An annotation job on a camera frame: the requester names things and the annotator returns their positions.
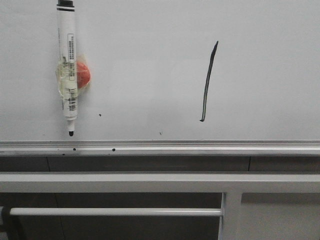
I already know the red round magnet taped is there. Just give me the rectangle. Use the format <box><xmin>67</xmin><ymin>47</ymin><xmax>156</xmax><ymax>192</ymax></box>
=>
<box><xmin>76</xmin><ymin>54</ymin><xmax>91</xmax><ymax>90</ymax></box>

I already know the white metal frame stand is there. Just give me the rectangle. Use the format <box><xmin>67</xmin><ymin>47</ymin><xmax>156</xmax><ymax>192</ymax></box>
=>
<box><xmin>0</xmin><ymin>172</ymin><xmax>320</xmax><ymax>240</ymax></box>

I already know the white whiteboard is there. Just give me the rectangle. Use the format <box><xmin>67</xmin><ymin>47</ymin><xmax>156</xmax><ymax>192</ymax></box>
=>
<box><xmin>0</xmin><ymin>0</ymin><xmax>320</xmax><ymax>142</ymax></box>

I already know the white whiteboard marker black tip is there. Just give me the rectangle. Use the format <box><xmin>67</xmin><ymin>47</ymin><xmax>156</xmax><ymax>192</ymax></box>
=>
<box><xmin>56</xmin><ymin>0</ymin><xmax>78</xmax><ymax>137</ymax></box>

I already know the white horizontal rod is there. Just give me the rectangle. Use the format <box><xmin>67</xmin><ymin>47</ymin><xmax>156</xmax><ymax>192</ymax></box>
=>
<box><xmin>9</xmin><ymin>207</ymin><xmax>224</xmax><ymax>217</ymax></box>

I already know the aluminium whiteboard tray rail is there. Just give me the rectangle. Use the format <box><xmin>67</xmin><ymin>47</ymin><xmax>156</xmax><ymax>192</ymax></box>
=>
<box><xmin>0</xmin><ymin>140</ymin><xmax>320</xmax><ymax>157</ymax></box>

